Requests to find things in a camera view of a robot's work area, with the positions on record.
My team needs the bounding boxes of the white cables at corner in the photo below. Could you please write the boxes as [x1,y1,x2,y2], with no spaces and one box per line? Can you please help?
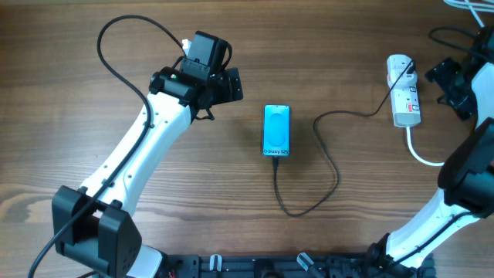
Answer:
[442,0,494,28]

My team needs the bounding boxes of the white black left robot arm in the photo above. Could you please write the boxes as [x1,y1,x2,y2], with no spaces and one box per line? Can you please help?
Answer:
[52,67,243,277]

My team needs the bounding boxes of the white power strip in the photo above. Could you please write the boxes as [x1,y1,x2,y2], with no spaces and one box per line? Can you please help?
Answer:
[387,54,421,127]

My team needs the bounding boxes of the white charger plug adapter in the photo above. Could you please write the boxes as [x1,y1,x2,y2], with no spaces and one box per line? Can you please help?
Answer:
[387,66,418,88]

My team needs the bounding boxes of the blue Galaxy smartphone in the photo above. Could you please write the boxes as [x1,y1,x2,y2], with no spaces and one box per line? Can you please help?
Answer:
[262,104,290,157]

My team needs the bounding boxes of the black USB charging cable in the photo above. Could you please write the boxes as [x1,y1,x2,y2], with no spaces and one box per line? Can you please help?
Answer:
[271,59,416,218]

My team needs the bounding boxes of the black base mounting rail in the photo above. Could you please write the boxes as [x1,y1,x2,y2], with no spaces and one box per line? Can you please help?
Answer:
[157,254,437,278]

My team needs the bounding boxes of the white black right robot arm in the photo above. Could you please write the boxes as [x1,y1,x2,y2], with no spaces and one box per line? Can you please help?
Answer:
[361,26,493,277]

